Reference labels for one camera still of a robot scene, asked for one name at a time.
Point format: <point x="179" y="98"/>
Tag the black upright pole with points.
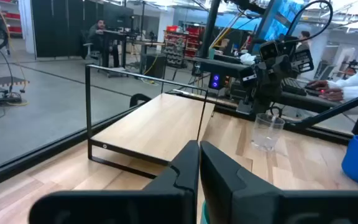
<point x="210" y="28"/>

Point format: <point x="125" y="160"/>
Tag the dark desk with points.
<point x="306" y="102"/>

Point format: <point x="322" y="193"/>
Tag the white crumpled paper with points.
<point x="247" y="59"/>

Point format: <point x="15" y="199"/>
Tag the wooden shelf with black frame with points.
<point x="154" y="124"/>

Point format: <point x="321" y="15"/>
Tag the computer with purple lights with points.
<point x="214" y="81"/>

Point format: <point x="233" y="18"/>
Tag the black cabinet row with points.
<point x="64" y="28"/>

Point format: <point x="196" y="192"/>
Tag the standing person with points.
<point x="304" y="40"/>

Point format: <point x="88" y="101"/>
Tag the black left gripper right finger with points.
<point x="228" y="193"/>

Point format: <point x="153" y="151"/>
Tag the clear glass mug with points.
<point x="266" y="137"/>

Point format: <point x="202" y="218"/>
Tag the person's hand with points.
<point x="325" y="90"/>

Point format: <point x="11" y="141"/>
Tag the black background desk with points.
<point x="113" y="35"/>

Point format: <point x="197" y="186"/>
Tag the black table frame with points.
<point x="42" y="152"/>

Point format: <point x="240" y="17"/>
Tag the seated person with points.
<point x="99" y="34"/>

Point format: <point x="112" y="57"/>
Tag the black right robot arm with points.
<point x="301" y="62"/>

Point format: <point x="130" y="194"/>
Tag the rack with red bins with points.
<point x="185" y="43"/>
<point x="12" y="15"/>

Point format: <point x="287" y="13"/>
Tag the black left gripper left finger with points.
<point x="179" y="186"/>

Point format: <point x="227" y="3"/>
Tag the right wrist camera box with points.
<point x="269" y="50"/>

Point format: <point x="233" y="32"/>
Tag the yellow black hazard strip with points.
<point x="11" y="82"/>

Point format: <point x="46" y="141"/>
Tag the keyboard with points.
<point x="292" y="87"/>

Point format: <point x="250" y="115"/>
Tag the black box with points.
<point x="154" y="66"/>

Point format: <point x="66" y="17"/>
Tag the blue panel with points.
<point x="275" y="18"/>

